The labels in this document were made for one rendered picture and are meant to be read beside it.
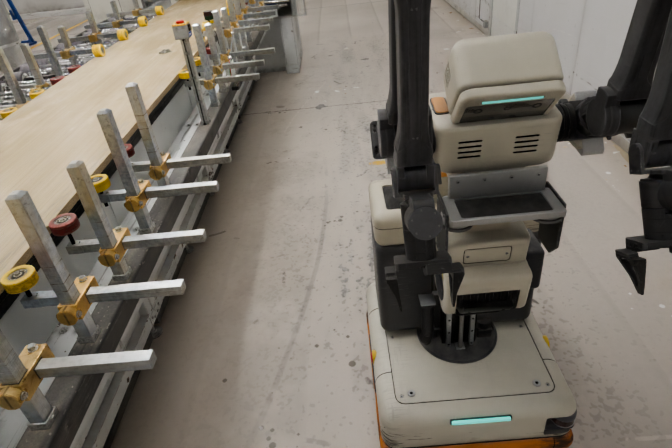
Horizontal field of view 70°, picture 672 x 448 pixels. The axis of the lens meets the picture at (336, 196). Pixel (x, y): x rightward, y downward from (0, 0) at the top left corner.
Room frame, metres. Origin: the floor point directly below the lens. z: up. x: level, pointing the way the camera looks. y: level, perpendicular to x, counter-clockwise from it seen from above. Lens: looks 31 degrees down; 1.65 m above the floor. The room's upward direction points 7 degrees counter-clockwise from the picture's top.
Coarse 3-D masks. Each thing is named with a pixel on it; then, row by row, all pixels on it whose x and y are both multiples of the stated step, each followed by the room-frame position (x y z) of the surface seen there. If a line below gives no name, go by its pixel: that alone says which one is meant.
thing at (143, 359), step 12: (48, 360) 0.76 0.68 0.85; (60, 360) 0.75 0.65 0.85; (72, 360) 0.75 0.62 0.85; (84, 360) 0.75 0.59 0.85; (96, 360) 0.74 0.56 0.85; (108, 360) 0.74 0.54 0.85; (120, 360) 0.73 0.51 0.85; (132, 360) 0.73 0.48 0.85; (144, 360) 0.73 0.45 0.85; (36, 372) 0.74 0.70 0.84; (48, 372) 0.74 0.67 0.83; (60, 372) 0.74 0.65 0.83; (72, 372) 0.73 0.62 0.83; (84, 372) 0.73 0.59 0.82; (96, 372) 0.73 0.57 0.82; (108, 372) 0.73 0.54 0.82
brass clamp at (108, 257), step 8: (120, 232) 1.28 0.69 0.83; (128, 232) 1.29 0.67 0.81; (120, 240) 1.23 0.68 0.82; (112, 248) 1.19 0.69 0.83; (120, 248) 1.22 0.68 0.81; (104, 256) 1.17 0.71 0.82; (112, 256) 1.17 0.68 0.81; (120, 256) 1.20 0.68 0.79; (104, 264) 1.17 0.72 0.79; (112, 264) 1.17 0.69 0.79
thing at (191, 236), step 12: (84, 240) 1.27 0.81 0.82; (96, 240) 1.26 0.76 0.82; (132, 240) 1.24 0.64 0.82; (144, 240) 1.23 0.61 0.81; (156, 240) 1.23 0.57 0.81; (168, 240) 1.23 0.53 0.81; (180, 240) 1.23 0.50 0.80; (192, 240) 1.23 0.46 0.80; (204, 240) 1.23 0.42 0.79; (72, 252) 1.24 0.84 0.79; (84, 252) 1.24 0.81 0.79
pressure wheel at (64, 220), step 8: (56, 216) 1.28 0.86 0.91; (64, 216) 1.28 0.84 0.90; (72, 216) 1.27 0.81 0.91; (48, 224) 1.24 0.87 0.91; (56, 224) 1.23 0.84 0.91; (64, 224) 1.23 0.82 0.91; (72, 224) 1.24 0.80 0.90; (56, 232) 1.22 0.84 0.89; (64, 232) 1.22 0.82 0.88; (72, 232) 1.23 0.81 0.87; (72, 240) 1.25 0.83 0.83
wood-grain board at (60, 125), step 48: (192, 0) 5.46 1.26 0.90; (144, 48) 3.48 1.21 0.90; (192, 48) 3.31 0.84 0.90; (48, 96) 2.59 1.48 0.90; (96, 96) 2.49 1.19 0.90; (144, 96) 2.40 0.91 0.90; (0, 144) 1.96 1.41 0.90; (48, 144) 1.90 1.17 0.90; (96, 144) 1.84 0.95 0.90; (0, 192) 1.50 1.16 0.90; (48, 192) 1.46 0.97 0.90; (0, 240) 1.19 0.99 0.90; (0, 288) 0.98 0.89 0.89
